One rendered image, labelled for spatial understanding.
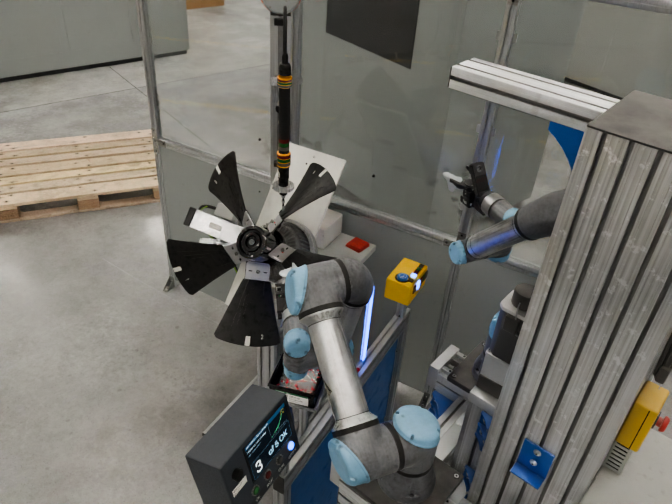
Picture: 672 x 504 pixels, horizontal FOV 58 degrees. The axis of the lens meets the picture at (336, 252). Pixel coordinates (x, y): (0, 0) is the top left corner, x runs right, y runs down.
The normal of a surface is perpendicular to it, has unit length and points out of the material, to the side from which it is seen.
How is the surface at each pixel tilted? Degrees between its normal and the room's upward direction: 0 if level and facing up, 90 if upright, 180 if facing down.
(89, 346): 0
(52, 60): 90
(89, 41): 90
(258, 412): 15
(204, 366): 0
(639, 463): 0
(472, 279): 90
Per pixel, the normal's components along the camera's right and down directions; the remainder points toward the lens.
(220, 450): -0.17, -0.87
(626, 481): 0.06, -0.81
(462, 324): -0.50, 0.47
